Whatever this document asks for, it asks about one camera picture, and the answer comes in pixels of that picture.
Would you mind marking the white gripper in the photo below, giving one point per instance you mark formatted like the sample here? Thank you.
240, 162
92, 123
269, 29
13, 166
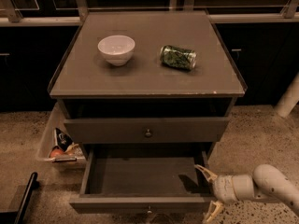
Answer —
222, 188

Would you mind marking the grey drawer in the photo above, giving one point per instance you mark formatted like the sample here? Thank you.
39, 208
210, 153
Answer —
146, 130
141, 181

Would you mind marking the grey top drawer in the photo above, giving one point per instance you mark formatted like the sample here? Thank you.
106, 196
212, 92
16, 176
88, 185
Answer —
146, 130

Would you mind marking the grey drawer cabinet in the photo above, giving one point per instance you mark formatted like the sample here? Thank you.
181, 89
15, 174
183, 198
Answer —
88, 87

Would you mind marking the green soda can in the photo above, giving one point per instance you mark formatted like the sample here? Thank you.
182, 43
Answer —
177, 57

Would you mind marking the clear plastic bin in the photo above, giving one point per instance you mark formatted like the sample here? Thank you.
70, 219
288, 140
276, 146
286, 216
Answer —
47, 143

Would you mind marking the black chip bag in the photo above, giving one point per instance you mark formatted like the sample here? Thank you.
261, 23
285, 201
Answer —
62, 140

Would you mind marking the red apple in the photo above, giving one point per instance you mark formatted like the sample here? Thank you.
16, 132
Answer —
56, 152

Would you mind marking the white ceramic bowl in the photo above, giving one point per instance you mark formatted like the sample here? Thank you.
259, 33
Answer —
117, 49

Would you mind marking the black bar object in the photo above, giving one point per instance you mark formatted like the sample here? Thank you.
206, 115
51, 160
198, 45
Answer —
17, 216

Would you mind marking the white post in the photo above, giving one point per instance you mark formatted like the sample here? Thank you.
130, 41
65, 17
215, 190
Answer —
289, 99

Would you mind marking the metal railing frame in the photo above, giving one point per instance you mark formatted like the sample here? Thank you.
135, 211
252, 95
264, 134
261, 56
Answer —
74, 12

